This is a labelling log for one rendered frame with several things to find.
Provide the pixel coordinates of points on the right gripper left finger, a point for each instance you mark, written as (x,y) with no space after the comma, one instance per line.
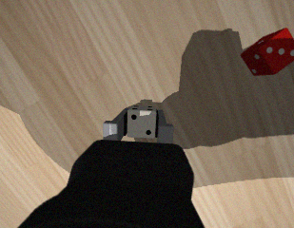
(116,129)

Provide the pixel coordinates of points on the grey die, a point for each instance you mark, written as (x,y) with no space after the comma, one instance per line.
(141,121)

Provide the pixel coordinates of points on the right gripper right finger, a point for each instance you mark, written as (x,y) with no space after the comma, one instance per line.
(164,130)

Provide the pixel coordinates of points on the red die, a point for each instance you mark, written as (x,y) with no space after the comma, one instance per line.
(270,54)

